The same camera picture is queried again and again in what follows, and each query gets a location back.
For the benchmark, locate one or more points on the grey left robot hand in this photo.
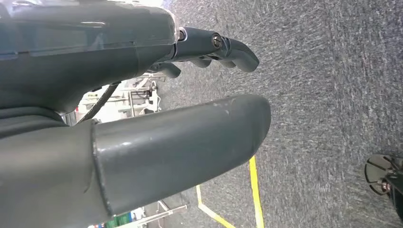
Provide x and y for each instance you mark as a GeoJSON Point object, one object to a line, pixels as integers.
{"type": "Point", "coordinates": [78, 47]}

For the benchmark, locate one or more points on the stainless steel workbench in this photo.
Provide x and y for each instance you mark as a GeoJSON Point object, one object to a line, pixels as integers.
{"type": "Point", "coordinates": [135, 94]}
{"type": "Point", "coordinates": [163, 214]}

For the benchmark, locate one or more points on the green box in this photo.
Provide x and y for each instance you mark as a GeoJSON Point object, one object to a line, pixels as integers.
{"type": "Point", "coordinates": [119, 220]}

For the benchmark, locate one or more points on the narrow yellow floor tape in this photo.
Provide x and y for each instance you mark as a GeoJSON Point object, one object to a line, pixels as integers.
{"type": "Point", "coordinates": [217, 217]}

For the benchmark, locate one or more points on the wide yellow floor tape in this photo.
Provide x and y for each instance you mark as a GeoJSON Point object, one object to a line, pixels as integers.
{"type": "Point", "coordinates": [256, 192]}

